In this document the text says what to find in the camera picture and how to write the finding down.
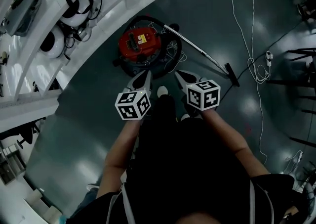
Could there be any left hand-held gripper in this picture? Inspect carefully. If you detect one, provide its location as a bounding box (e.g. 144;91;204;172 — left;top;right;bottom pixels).
115;70;153;121

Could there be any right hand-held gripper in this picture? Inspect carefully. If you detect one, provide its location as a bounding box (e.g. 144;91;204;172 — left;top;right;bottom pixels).
175;70;221;112

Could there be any metal vacuum wand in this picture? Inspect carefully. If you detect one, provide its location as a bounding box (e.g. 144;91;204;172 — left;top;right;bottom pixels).
162;24;229;75

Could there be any person's left forearm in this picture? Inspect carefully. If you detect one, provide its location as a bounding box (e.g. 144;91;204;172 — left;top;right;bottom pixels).
95;118;141;199

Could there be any person's right forearm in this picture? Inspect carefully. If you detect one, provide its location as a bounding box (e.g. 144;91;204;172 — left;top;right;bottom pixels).
201;109;271;180

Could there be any person's left white shoe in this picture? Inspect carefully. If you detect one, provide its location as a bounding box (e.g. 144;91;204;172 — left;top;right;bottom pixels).
157;85;170;99

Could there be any person's black clothed body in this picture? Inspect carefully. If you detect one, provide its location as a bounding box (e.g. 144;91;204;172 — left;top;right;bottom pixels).
95;93;296;224

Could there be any white round device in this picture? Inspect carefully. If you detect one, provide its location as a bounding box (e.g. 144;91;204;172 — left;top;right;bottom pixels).
39;24;68;59
59;0;96;27

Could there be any black metal chair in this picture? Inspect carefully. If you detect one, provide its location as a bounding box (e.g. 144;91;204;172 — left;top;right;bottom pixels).
266;63;316;90
286;47;316;62

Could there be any white shelf rack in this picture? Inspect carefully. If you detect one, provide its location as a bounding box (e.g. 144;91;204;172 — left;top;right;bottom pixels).
0;0;176;110

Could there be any black office chair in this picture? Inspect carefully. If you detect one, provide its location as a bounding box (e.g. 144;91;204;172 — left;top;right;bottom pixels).
14;119;41;149

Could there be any white power strip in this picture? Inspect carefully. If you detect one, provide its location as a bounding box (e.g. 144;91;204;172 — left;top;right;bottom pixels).
286;150;305;169

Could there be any grey box machine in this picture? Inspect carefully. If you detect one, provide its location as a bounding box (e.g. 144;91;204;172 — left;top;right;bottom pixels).
1;0;46;37

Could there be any grey drawer unit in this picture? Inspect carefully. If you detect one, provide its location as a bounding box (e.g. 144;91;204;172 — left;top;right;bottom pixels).
0;143;27;185

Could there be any black floor cable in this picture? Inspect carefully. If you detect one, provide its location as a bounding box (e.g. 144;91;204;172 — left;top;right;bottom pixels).
218;20;305;102

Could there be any white power strip coiled cord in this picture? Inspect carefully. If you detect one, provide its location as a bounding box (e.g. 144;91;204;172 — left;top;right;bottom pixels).
248;50;275;84

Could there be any long white cable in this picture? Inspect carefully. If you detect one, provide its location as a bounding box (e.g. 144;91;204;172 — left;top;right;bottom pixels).
210;0;270;167

